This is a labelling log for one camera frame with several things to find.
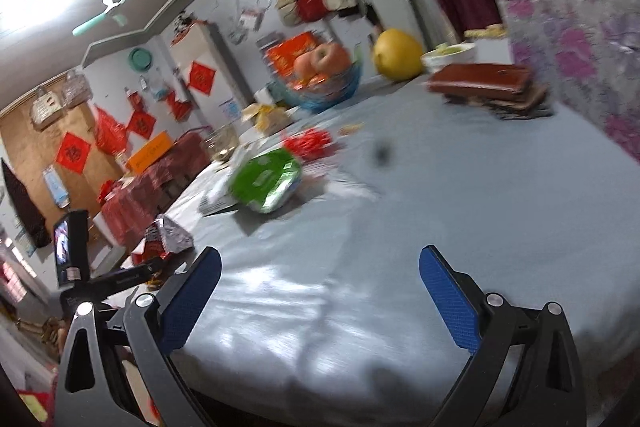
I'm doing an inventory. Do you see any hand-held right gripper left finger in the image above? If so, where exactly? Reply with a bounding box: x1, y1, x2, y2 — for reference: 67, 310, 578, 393
52, 247, 222, 427

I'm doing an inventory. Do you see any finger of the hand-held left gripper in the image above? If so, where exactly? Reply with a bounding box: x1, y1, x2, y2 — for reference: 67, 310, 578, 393
142, 254, 168, 280

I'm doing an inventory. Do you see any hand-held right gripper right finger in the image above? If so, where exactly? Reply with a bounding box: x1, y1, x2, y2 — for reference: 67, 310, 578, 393
419, 245, 588, 427

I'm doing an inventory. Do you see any green snack packet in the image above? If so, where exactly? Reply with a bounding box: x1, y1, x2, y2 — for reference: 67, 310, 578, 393
227, 149, 303, 214

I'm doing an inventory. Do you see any black hanging cloth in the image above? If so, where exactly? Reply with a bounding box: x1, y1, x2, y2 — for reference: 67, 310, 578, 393
0, 157, 51, 250

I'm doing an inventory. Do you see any blue face mask pack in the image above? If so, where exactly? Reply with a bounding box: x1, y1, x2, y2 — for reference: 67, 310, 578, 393
42, 166, 71, 208

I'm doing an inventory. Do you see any side table with red cloth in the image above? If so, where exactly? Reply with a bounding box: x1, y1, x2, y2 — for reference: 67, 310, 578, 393
97, 132, 213, 253

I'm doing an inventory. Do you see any white tablecloth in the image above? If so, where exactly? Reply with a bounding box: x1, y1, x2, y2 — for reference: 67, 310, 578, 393
122, 77, 636, 408

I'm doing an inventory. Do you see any large red diamond paper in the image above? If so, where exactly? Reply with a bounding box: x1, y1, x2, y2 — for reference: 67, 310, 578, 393
55, 132, 92, 174

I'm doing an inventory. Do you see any orange box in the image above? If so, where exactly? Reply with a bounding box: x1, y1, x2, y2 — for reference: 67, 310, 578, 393
125, 132, 171, 172

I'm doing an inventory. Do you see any red plastic bag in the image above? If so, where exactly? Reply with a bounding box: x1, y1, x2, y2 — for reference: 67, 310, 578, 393
92, 106, 128, 155

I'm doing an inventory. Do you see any small red diamond paper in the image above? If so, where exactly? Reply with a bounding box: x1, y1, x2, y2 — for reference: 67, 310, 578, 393
126, 109, 157, 140

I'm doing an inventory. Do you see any white hanging bag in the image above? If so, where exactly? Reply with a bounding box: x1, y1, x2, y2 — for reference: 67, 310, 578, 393
30, 87, 63, 130

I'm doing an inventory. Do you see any red paper decoration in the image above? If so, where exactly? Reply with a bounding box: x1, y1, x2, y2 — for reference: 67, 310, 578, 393
165, 91, 193, 122

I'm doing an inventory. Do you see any clear plastic hanging bag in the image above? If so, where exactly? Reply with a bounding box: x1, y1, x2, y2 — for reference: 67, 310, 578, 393
61, 69, 93, 108

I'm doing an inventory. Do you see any yellow snack bag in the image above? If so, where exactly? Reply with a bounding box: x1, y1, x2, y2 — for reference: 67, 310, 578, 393
242, 103, 296, 132

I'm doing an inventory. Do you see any red diamond paper on refrigerator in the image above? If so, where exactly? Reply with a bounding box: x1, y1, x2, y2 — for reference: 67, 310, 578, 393
186, 61, 218, 96

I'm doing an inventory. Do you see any green round plate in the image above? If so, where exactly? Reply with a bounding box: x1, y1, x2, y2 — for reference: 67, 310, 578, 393
128, 47, 156, 74

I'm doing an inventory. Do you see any white refrigerator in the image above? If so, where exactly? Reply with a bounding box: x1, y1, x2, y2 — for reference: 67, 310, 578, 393
169, 21, 253, 128

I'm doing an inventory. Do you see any blue glass fruit bowl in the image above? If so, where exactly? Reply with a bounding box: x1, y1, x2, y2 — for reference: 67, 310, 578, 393
270, 57, 363, 114

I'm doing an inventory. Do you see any black white plush toy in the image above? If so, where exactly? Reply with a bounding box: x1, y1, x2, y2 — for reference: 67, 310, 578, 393
172, 12, 198, 40

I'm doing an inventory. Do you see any white bowl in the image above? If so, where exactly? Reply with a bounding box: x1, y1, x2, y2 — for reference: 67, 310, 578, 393
420, 42, 477, 75

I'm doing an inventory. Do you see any green ceiling fan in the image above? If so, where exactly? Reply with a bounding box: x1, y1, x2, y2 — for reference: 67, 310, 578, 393
71, 0, 148, 38

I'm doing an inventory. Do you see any red gift box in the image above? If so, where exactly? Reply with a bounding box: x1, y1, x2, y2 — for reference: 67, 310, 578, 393
266, 32, 321, 75

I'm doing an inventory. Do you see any red apple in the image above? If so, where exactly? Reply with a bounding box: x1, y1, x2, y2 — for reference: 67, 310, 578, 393
310, 43, 351, 75
293, 53, 318, 80

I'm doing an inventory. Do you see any yellow pomelo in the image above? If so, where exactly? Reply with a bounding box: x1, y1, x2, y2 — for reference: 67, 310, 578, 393
372, 28, 425, 82

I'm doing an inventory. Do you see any clear zip bag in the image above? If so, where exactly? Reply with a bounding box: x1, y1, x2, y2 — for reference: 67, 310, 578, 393
239, 0, 273, 32

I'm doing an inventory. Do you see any small beige bag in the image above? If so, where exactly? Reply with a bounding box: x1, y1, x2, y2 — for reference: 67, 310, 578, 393
275, 0, 301, 28

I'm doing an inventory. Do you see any floral plastic sheet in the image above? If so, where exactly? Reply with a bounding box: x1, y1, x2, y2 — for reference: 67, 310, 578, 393
450, 0, 640, 168

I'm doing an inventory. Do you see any brown wall board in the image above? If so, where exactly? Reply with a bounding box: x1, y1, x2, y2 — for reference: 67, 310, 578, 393
0, 72, 126, 228

